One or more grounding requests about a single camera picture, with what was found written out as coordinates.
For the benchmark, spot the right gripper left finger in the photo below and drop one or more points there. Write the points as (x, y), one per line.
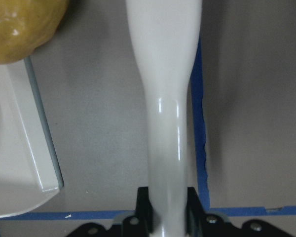
(143, 212)

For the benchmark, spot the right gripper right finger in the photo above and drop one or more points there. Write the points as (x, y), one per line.
(195, 214)

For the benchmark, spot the yellow toy potato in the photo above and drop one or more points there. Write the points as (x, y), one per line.
(26, 25)

